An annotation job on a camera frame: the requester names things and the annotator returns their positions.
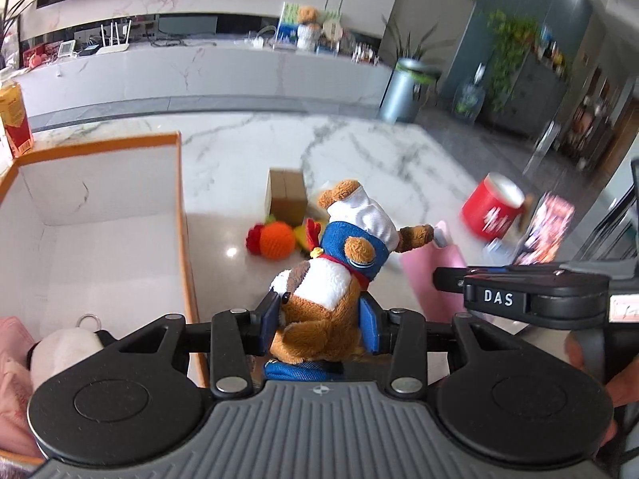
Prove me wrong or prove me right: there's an orange red drink carton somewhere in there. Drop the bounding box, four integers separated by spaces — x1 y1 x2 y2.
0 82 35 156

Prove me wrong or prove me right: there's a grey cabinet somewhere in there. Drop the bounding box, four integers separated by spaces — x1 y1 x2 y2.
482 52 570 138

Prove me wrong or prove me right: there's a spiky green potted plant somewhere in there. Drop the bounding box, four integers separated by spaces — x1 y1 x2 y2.
382 15 445 85

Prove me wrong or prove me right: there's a white orange-rimmed storage box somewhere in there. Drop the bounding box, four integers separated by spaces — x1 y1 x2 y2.
0 131 209 467

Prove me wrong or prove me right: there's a knitted fruit toy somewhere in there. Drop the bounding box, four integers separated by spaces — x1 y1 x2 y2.
246 214 320 260

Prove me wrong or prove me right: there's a pink paper bag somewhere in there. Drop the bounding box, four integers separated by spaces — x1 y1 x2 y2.
401 220 467 323

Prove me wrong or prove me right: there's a leafy green trailing plant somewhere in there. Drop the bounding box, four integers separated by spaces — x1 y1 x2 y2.
486 10 542 103

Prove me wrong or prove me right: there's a silver trash bin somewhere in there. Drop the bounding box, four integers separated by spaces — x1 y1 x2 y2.
379 58 435 123

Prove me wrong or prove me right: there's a colourful packet on floor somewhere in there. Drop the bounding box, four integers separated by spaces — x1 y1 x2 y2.
277 2 345 53

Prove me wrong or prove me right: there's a red tin can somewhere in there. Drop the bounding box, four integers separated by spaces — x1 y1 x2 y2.
460 172 526 241

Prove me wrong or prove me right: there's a person's right hand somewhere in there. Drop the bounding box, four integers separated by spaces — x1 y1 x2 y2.
566 333 631 408

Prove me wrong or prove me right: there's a brown plush bear toy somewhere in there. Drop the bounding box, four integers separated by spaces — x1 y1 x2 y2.
264 178 450 382

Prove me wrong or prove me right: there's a dark-leaved potted plant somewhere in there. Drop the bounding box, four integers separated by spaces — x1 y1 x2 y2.
0 0 36 68

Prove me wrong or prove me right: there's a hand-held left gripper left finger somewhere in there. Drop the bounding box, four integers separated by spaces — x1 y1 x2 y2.
107 293 283 396

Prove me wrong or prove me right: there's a white router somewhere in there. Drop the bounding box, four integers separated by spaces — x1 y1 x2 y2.
95 19 131 55

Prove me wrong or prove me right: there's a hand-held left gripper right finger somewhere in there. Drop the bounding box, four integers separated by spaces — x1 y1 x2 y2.
358 295 522 395

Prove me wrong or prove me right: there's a small cardboard box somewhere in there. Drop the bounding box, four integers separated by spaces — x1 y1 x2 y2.
264 168 309 225

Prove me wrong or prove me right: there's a clear water jug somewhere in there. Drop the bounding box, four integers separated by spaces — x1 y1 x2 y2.
452 62 487 123

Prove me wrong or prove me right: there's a colourful printed packet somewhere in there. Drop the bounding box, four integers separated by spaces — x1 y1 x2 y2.
514 192 575 266

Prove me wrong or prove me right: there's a pink cloth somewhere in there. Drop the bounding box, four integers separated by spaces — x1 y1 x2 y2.
0 315 43 457

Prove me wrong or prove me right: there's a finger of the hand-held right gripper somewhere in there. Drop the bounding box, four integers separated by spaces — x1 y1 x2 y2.
433 266 467 294

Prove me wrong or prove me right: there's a teddy bear in white shirt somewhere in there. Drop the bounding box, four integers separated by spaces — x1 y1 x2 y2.
296 6 323 51

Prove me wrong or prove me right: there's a white plush with metal ring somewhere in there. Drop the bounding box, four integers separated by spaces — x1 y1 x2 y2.
27 313 105 390

